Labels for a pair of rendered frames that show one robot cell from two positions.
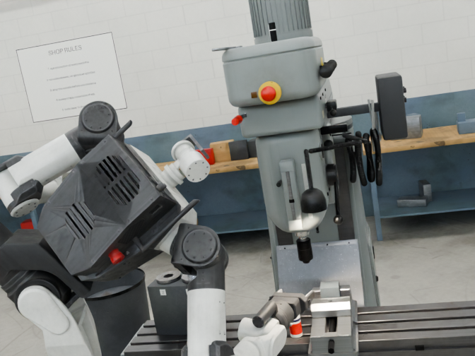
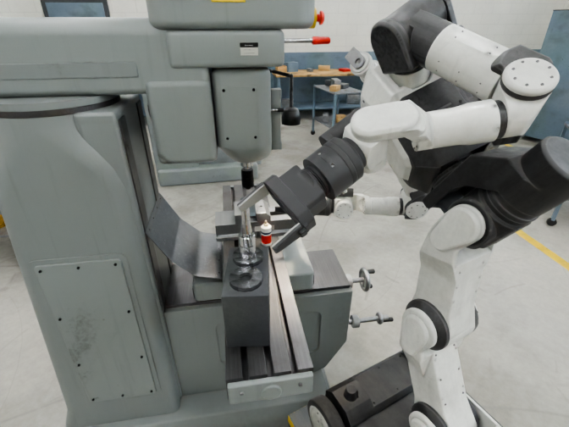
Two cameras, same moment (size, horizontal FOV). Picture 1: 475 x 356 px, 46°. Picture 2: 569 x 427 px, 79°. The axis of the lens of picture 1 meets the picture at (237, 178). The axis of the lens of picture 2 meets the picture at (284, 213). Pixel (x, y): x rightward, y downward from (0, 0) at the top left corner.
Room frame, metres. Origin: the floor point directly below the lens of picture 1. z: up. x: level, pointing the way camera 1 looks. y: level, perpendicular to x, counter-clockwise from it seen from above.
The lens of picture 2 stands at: (2.06, 1.00, 1.75)
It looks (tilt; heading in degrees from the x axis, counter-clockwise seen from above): 29 degrees down; 247
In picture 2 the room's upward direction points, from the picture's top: straight up
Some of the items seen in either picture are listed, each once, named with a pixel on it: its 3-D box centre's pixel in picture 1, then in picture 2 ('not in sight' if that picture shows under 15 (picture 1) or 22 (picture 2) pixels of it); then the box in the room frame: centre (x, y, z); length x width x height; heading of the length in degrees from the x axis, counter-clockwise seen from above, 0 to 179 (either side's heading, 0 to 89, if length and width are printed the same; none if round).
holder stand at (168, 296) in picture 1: (186, 301); (248, 292); (1.86, 0.25, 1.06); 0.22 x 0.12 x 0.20; 70
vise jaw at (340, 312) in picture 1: (331, 306); (262, 210); (1.65, -0.23, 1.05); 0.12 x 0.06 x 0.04; 77
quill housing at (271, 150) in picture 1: (294, 177); (242, 113); (1.73, -0.18, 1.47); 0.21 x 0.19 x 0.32; 77
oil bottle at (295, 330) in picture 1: (294, 319); (266, 232); (1.68, -0.11, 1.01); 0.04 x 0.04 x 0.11
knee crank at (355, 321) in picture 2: not in sight; (371, 318); (1.24, 0.08, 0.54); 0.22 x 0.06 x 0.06; 167
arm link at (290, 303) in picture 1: (282, 311); not in sight; (1.52, -0.07, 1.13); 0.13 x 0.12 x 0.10; 62
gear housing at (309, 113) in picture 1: (286, 110); (226, 47); (1.76, -0.19, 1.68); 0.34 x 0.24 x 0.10; 167
